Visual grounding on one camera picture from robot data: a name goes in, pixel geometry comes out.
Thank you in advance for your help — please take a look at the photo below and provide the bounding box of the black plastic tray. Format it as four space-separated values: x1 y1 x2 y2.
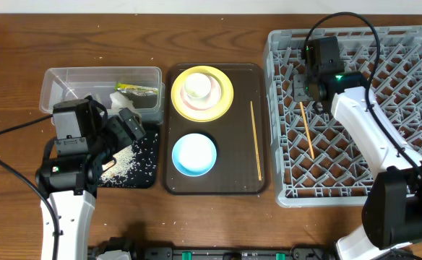
95 122 161 189

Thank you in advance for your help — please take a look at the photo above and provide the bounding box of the green yellow snack wrapper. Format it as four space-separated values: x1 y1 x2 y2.
114 82 158 97

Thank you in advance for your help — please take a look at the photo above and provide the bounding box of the wooden chopstick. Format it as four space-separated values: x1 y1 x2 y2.
299 101 315 160
250 101 262 181

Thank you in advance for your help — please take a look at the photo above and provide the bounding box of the pink bowl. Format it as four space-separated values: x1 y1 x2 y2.
180 75 221 111

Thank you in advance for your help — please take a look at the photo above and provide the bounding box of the yellow plate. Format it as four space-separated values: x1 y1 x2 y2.
171 66 234 122

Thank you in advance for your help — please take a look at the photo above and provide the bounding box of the white tissue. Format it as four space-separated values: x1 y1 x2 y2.
110 92 135 112

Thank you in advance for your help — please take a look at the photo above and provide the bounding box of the clear plastic waste bin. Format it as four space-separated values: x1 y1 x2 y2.
40 66 165 125

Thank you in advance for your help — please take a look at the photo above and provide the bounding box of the grey plastic dishwasher rack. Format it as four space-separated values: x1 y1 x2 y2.
262 25 422 208

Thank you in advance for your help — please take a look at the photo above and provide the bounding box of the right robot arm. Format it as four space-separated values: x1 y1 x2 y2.
293 71 422 259

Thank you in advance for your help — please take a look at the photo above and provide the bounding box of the rice pile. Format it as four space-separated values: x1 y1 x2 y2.
98 131 160 181

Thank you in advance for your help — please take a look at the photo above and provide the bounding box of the dark brown serving tray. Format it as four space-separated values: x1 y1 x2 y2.
162 64 270 195

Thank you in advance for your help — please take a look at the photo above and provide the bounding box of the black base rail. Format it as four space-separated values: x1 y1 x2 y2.
87 238 337 260

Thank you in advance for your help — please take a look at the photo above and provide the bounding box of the cream white cup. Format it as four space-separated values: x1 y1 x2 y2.
184 73 212 99

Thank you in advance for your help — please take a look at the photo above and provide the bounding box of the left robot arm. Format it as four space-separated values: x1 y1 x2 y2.
36 108 145 259

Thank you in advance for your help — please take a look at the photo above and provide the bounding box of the light blue bowl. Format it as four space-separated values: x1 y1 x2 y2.
171 133 218 177

